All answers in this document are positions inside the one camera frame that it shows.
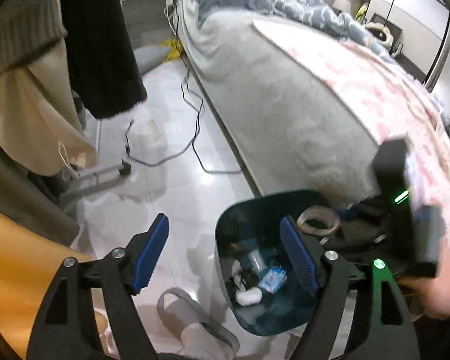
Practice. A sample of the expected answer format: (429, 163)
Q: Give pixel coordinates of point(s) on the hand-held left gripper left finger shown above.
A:
(152, 255)

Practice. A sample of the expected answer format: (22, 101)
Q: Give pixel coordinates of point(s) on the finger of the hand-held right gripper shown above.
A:
(363, 210)
(360, 243)

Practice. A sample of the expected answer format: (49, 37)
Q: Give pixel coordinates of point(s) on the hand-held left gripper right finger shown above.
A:
(300, 255)

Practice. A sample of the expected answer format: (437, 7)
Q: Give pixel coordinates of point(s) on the brown cardboard tape core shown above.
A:
(303, 229)

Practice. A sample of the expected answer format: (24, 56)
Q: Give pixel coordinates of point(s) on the dark teal trash bin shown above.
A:
(243, 228)

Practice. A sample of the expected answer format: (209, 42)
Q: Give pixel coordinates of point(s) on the person's right forearm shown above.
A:
(446, 292)

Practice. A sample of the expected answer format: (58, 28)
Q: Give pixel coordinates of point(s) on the white and blue packet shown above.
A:
(272, 279)

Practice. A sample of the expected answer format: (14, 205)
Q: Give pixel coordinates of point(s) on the clear plastic wrapper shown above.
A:
(257, 259)

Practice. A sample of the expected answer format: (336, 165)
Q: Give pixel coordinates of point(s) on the white crumpled tissue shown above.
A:
(247, 296)

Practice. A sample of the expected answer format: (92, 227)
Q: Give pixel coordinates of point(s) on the grey slipper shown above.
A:
(195, 322)

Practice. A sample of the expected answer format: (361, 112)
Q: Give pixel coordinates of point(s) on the grey clothes rack base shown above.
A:
(93, 178)

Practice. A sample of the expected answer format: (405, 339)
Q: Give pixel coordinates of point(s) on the pink printed blanket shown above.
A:
(378, 82)

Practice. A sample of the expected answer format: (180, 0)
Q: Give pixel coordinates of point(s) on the grey bed sheet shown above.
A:
(277, 101)

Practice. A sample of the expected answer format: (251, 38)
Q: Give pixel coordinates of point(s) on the orange cloth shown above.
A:
(11, 270)

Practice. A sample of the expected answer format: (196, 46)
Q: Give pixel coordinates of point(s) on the dark grey cloth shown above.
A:
(18, 202)

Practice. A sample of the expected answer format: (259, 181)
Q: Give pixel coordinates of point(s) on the beige hanging garment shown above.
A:
(26, 120)

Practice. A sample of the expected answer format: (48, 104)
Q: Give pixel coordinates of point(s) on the black mesh chair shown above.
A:
(392, 26)

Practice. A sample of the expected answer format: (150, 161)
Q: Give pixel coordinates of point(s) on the grey stool cushion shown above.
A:
(152, 58)

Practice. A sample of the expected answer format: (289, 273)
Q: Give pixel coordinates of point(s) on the yellow object on floor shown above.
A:
(172, 50)

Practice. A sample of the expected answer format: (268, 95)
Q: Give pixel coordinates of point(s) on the white wardrobe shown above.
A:
(416, 11)

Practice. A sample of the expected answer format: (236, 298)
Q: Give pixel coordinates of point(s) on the white table lamp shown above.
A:
(341, 5)

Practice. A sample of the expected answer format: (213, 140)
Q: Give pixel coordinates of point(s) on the black hanging garment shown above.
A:
(97, 45)

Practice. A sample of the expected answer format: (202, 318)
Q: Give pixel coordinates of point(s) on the blue-grey printed duvet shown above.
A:
(285, 2)

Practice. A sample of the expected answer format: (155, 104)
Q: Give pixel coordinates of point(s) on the olive knitted garment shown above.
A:
(18, 18)

